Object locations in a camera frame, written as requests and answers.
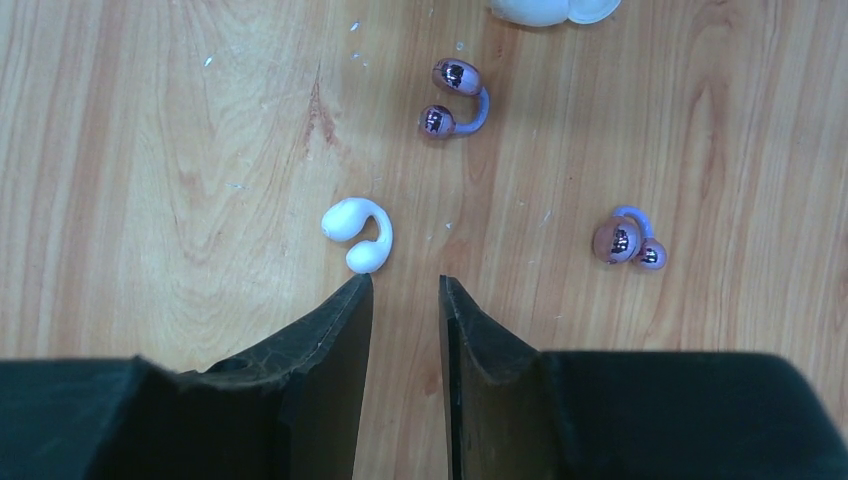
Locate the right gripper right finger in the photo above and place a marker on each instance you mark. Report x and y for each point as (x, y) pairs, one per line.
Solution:
(514, 412)

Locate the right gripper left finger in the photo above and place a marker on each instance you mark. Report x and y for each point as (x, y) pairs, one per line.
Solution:
(287, 407)

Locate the white earbud charging case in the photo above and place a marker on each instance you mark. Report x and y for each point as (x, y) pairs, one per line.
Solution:
(547, 13)

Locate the purple earbud far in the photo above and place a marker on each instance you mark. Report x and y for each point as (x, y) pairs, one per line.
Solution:
(628, 236)

